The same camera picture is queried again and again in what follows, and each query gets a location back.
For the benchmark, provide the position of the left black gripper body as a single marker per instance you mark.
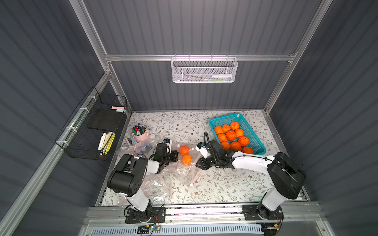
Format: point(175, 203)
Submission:
point(172, 156)

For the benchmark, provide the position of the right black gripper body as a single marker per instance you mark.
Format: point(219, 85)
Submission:
point(207, 161)

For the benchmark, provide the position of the orange from cluster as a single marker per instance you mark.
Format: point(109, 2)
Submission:
point(222, 137)

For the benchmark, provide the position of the extra orange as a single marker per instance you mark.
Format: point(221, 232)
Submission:
point(239, 132)

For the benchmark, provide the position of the clear pink-dotted zip-top bag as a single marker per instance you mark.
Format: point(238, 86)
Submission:
point(147, 149)

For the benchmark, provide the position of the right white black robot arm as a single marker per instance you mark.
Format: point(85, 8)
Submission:
point(287, 177)

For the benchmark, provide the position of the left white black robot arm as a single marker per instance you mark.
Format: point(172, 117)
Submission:
point(129, 173)

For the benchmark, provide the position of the pink pen cup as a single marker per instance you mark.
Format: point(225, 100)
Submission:
point(140, 133)

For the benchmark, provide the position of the teal plastic basket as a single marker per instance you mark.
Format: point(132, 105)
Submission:
point(255, 143)

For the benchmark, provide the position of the yellow marker in basket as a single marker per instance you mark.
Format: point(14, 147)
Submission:
point(107, 143)

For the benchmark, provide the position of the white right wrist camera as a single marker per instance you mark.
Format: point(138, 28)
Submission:
point(202, 149)

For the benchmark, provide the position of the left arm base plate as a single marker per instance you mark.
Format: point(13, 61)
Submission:
point(149, 216)

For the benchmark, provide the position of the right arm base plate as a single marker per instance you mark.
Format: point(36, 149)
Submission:
point(260, 212)

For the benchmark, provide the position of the black wire wall basket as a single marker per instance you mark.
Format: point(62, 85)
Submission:
point(96, 115)

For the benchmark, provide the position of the white wire wall basket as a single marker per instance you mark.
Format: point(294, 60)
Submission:
point(204, 69)

